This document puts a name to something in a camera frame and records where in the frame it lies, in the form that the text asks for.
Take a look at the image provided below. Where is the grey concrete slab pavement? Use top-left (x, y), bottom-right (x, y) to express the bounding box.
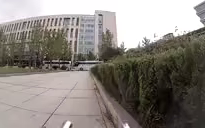
top-left (0, 70), bottom-right (108, 128)

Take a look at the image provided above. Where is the grey concrete kerb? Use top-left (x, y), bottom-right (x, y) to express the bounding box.
top-left (89, 73), bottom-right (143, 128)

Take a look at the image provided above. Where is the large pale curved building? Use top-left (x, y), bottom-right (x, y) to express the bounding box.
top-left (0, 9), bottom-right (119, 68)

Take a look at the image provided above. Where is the grass strip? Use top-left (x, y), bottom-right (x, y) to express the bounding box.
top-left (0, 64), bottom-right (44, 76)

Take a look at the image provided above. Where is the green hedge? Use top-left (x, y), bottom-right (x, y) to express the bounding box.
top-left (89, 29), bottom-right (205, 128)

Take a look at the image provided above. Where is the white bus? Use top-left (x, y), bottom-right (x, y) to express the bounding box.
top-left (42, 59), bottom-right (73, 71)
top-left (72, 59), bottom-right (104, 72)

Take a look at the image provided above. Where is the robot's own part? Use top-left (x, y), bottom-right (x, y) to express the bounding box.
top-left (61, 120), bottom-right (74, 128)
top-left (121, 122), bottom-right (131, 128)

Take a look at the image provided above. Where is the group of trees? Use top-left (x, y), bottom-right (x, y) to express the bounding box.
top-left (97, 29), bottom-right (128, 63)

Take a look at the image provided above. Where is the row of trees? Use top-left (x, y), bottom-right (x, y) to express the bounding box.
top-left (0, 27), bottom-right (74, 70)

